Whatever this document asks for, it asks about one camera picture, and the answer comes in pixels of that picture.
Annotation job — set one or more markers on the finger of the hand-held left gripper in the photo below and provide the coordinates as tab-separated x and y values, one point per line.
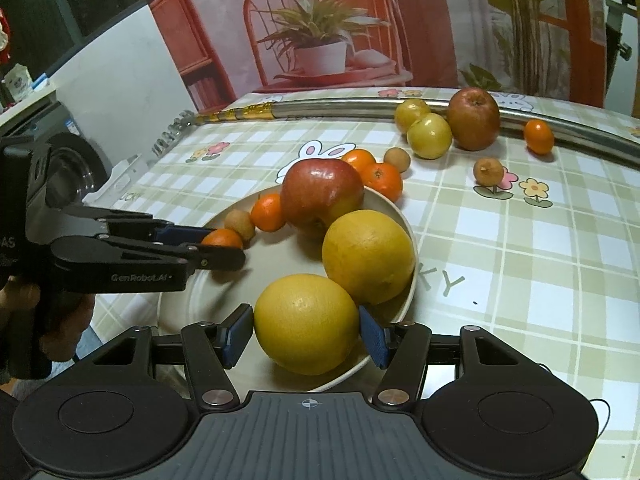
180	234
220	259

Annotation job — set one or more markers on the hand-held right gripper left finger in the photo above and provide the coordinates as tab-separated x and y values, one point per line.
239	332

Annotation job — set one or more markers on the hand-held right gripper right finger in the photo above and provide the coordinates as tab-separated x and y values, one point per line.
375	340

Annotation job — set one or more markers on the orange tangerine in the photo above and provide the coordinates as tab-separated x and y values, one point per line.
359	159
222	237
539	136
384	182
267	212

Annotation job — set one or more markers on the brown kiwi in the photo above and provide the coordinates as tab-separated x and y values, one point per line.
239	225

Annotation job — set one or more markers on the bright red apple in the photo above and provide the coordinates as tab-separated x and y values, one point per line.
320	190

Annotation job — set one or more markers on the brown longan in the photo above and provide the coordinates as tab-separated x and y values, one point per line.
488	171
397	159

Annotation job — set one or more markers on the yellow-green plum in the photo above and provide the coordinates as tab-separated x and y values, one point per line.
430	136
410	112

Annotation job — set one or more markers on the dark red apple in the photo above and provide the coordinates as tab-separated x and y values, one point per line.
474	119

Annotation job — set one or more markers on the person's left hand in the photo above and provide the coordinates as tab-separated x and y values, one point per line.
70	320

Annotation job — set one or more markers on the grey appliance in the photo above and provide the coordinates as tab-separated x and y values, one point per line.
80	160

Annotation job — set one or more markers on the checked bunny print tablecloth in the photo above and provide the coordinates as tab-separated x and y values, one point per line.
500	260

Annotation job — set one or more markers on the white board panel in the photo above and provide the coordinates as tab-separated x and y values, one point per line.
125	85

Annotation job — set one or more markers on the white carton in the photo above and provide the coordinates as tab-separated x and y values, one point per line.
17	82

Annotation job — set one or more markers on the silver metal rod gold end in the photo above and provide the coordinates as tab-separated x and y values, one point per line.
325	108

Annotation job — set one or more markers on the printed room scene wall poster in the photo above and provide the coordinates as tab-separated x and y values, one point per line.
425	20

